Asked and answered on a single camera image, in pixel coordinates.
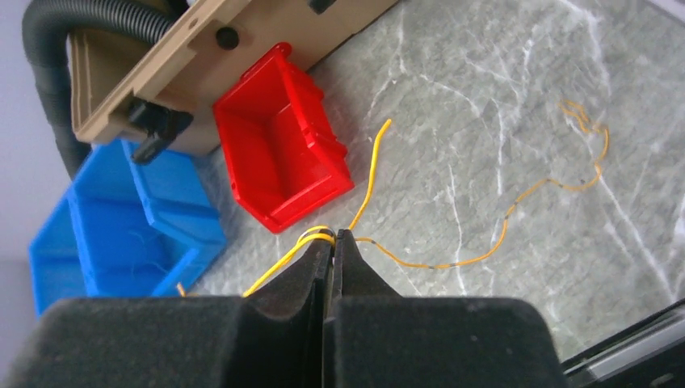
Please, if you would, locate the red plastic bin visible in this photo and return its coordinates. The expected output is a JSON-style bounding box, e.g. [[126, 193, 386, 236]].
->
[[212, 41, 355, 234]]

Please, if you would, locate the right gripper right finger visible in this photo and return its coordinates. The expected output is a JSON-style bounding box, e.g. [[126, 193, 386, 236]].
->
[[322, 230, 568, 387]]

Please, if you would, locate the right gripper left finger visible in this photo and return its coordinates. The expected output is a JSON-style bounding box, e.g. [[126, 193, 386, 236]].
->
[[2, 235, 334, 387]]

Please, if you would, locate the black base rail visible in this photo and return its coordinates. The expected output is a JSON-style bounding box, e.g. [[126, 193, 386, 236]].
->
[[561, 299, 684, 387]]

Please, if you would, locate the blue two-compartment bin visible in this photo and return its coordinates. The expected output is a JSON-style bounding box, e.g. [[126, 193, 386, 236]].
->
[[28, 141, 227, 314]]

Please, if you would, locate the grey corrugated hose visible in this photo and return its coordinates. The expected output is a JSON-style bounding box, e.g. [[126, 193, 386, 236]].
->
[[21, 0, 178, 181]]

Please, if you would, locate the tan open toolbox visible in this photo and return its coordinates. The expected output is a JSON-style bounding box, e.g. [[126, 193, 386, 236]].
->
[[70, 0, 393, 156]]

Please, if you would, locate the yellow wire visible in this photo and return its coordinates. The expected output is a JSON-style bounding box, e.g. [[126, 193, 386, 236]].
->
[[176, 99, 611, 299]]

